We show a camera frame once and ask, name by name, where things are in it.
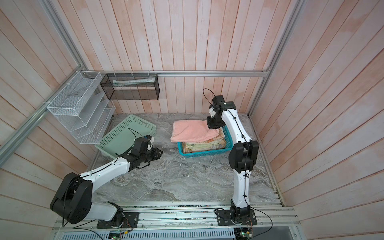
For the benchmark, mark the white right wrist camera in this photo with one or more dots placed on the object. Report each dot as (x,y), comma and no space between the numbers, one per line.
(212,112)

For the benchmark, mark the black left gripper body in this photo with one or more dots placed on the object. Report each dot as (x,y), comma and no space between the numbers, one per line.
(146,156)

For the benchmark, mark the aluminium mounting rail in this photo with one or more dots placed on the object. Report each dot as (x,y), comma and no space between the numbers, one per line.
(187,221)

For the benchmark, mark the pink orange patterned towel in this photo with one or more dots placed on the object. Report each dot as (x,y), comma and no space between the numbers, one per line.
(218,138)

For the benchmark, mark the white wire mesh shelf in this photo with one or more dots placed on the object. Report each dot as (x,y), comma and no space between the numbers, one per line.
(82,109)

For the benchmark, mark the green yellow striped towel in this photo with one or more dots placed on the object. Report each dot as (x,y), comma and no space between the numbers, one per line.
(201,147)

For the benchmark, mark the black mesh wall basket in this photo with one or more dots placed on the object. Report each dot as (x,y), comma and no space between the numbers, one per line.
(131,86)

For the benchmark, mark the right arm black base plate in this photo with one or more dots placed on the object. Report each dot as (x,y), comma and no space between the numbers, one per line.
(237,217)

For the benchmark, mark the light green plastic basket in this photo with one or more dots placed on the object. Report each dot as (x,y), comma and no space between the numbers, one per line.
(122,136)

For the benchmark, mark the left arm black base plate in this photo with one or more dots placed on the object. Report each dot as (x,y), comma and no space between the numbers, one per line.
(122,220)

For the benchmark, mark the plain pink towel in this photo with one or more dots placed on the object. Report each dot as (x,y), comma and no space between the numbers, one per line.
(192,131)

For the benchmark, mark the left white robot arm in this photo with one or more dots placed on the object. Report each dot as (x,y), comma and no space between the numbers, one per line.
(73,199)

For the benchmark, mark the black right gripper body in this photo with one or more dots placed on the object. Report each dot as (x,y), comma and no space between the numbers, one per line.
(214,123)

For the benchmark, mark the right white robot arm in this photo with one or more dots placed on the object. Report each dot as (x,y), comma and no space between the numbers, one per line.
(243,155)

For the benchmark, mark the teal plastic basket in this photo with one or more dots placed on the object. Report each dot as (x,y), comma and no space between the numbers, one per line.
(227,148)

